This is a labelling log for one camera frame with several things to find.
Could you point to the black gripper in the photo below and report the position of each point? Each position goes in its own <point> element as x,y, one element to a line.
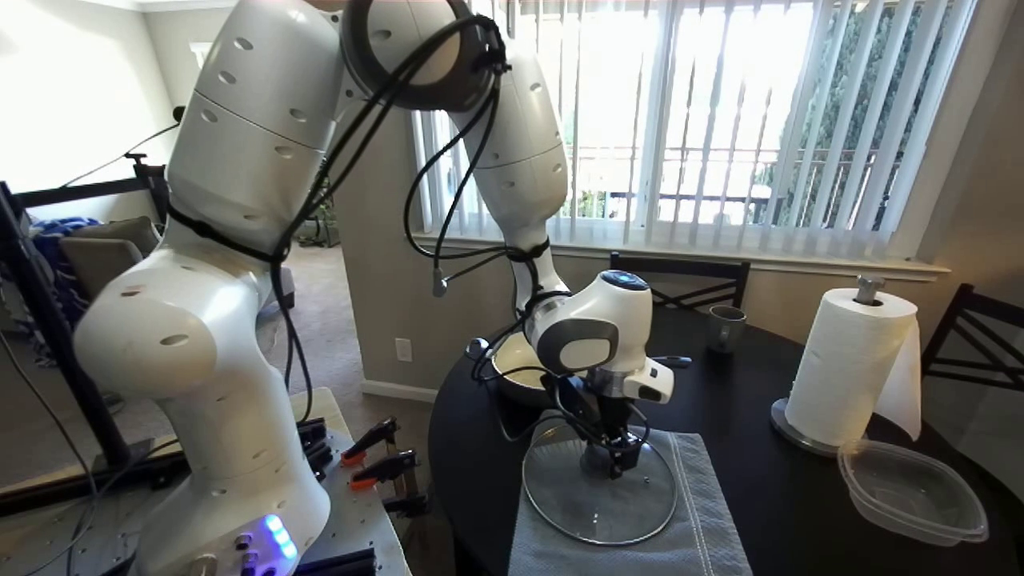
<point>594,411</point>

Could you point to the glass pot lid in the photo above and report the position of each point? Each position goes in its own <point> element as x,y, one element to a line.
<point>616,511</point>

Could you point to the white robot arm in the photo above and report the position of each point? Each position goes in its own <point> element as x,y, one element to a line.
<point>272,124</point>

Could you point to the grey folded towel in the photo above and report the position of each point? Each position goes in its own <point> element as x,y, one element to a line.
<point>698,541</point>

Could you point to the dark grey mug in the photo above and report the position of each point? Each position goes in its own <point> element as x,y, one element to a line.
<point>724,328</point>

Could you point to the black chair by window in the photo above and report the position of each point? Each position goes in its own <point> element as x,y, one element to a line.
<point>688,282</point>

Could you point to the black orange clamp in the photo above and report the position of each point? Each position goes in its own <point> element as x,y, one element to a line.
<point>378,433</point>
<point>385,470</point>

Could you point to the white paper towel roll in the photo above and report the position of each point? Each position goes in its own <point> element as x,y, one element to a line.
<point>862,360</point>

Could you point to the clear plastic container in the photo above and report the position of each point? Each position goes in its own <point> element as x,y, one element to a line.
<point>913,493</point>

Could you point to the white vertical window blinds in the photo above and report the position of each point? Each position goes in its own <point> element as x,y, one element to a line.
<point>739,126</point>

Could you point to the black chair at right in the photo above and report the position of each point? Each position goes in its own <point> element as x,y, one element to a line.
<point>976,340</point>

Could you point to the grey pot with handle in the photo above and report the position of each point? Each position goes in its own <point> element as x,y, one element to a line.
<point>513,369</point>

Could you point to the white wall outlet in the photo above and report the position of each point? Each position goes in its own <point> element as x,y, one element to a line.
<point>403,351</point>

